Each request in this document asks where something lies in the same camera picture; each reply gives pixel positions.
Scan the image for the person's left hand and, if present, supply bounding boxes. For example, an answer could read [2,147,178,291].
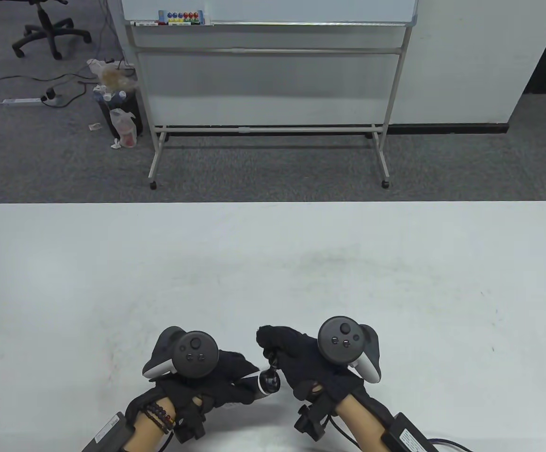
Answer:
[149,349,260,427]

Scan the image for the person's right hand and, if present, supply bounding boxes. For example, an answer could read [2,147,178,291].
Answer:
[256,325,366,404]

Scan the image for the white black cleansing milk tube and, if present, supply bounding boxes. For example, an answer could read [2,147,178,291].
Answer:
[241,366,282,401]

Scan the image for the black right forearm sensor box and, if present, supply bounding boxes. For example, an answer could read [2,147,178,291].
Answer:
[380,412,436,452]

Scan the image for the person's right forearm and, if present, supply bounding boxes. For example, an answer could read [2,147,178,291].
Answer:
[336,387,396,452]

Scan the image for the black left forearm sensor box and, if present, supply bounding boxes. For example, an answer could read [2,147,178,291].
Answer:
[82,412,137,452]

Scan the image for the person's left forearm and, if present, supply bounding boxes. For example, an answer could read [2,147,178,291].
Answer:
[123,410,172,452]

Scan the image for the grey white left hand controller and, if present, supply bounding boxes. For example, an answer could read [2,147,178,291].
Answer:
[142,326,219,379]

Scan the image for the grey white hand controller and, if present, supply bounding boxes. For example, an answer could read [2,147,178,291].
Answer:
[142,326,219,379]
[318,316,383,384]

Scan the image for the grey white right hand controller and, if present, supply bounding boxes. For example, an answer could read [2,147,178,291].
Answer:
[318,316,383,384]

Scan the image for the clear plastic bag red contents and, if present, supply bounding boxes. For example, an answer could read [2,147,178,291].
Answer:
[109,108,138,148]

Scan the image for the black trash bin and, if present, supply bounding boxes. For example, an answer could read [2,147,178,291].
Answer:
[95,86,144,138]

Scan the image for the beige plastic bag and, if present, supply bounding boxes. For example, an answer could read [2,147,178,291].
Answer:
[87,58,139,94]

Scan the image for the whiteboard on metal stand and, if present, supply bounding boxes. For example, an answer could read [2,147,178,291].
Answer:
[120,0,418,190]

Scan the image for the pack of coloured magnets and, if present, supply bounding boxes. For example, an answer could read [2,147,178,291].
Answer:
[158,10,204,24]

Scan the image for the black office chair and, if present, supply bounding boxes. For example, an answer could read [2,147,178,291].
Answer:
[12,0,92,60]

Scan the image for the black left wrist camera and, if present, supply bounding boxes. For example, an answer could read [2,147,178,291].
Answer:
[174,396,207,444]

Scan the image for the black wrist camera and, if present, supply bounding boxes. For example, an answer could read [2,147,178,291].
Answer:
[174,396,207,444]
[294,393,337,442]

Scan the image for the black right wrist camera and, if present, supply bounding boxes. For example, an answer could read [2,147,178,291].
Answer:
[294,393,337,442]

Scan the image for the dark beaded bracelets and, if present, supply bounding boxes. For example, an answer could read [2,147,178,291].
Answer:
[141,403,177,435]

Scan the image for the black glove cable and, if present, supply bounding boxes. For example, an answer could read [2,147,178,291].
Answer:
[431,438,476,452]

